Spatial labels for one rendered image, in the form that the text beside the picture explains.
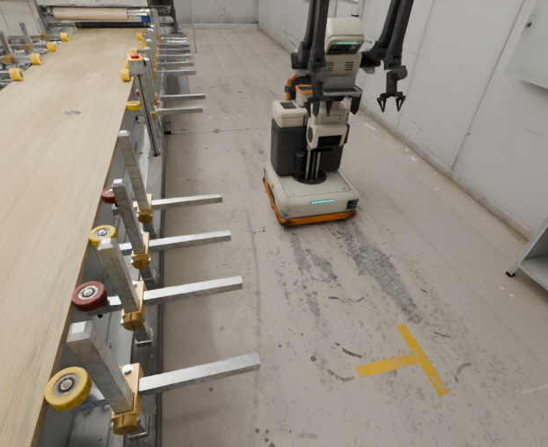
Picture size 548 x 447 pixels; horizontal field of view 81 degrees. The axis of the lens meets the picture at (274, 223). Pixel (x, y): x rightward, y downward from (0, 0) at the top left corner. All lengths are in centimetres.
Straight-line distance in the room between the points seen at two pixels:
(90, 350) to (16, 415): 28
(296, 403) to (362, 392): 33
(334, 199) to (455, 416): 146
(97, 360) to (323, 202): 198
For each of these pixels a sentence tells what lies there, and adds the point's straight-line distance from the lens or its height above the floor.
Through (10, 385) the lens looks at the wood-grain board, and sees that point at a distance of 94.
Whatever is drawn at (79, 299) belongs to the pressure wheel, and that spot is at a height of 91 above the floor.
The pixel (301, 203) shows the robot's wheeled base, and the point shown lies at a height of 25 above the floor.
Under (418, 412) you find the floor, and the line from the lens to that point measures 187.
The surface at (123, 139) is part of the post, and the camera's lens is 122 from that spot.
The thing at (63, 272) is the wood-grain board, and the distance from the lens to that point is 111.
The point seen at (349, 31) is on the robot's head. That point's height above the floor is 134.
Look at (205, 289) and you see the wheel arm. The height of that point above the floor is 85.
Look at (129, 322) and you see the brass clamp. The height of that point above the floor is 86.
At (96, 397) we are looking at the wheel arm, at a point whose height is 84.
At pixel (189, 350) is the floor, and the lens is 189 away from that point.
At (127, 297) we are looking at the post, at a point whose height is 93.
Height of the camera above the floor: 161
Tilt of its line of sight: 39 degrees down
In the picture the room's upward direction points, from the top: 2 degrees clockwise
